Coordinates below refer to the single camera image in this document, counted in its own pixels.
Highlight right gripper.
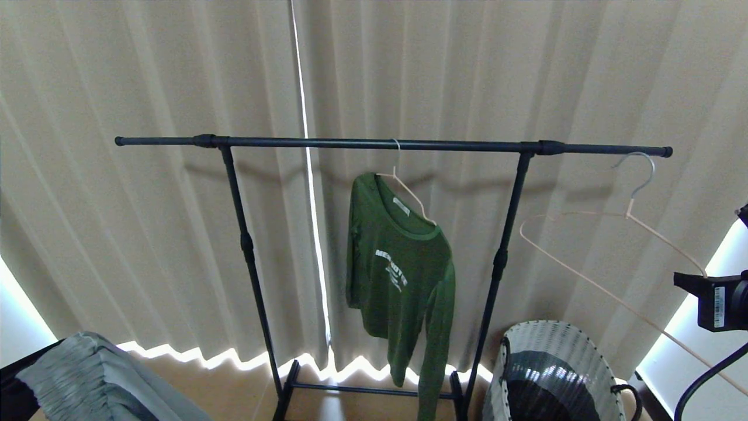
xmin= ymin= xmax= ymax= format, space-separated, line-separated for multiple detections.
xmin=698 ymin=270 xmax=748 ymax=333

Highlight pink clothes hanger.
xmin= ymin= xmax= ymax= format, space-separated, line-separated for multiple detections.
xmin=377 ymin=139 xmax=438 ymax=227
xmin=519 ymin=151 xmax=748 ymax=398

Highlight green long-sleeved shirt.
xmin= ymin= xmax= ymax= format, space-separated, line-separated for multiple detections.
xmin=345 ymin=172 xmax=456 ymax=421

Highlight pale grey shorts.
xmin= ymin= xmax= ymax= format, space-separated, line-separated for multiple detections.
xmin=15 ymin=332 xmax=214 ymax=421

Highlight white laundry basket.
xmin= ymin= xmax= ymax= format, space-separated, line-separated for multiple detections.
xmin=482 ymin=320 xmax=643 ymax=421

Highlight black clothes rack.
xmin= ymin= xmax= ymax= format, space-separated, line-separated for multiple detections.
xmin=115 ymin=133 xmax=674 ymax=421

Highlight black cable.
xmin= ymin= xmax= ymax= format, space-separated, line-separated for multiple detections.
xmin=674 ymin=342 xmax=748 ymax=421

